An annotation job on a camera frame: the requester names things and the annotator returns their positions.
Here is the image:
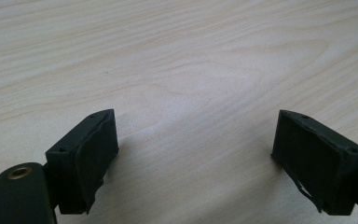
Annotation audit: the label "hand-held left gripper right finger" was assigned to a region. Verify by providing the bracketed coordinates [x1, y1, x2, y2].
[270, 109, 358, 217]

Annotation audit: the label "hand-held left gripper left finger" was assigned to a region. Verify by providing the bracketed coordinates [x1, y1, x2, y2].
[45, 108, 120, 216]

